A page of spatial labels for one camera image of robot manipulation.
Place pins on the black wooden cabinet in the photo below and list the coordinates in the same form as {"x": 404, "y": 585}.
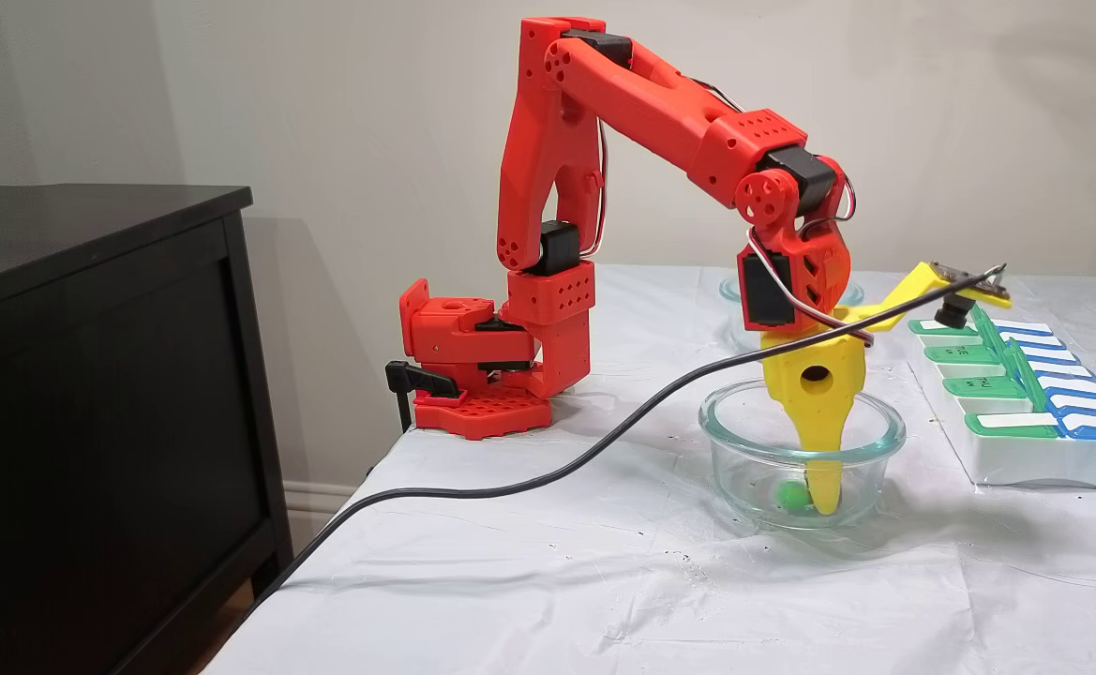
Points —
{"x": 88, "y": 422}

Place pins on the green ball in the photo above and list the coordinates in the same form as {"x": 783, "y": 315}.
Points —
{"x": 793, "y": 497}

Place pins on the camera board on yellow mount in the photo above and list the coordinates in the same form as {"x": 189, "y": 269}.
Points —
{"x": 932, "y": 277}

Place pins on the clear glass bowl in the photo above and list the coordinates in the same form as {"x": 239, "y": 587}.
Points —
{"x": 730, "y": 295}
{"x": 735, "y": 469}

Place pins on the black table clamp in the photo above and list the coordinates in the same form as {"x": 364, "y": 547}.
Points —
{"x": 416, "y": 378}

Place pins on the weekly pill organizer box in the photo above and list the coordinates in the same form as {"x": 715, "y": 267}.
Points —
{"x": 1016, "y": 459}

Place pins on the white tablecloth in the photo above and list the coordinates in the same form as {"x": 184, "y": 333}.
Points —
{"x": 557, "y": 581}

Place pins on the white baseboard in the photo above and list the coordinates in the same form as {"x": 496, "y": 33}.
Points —
{"x": 313, "y": 502}

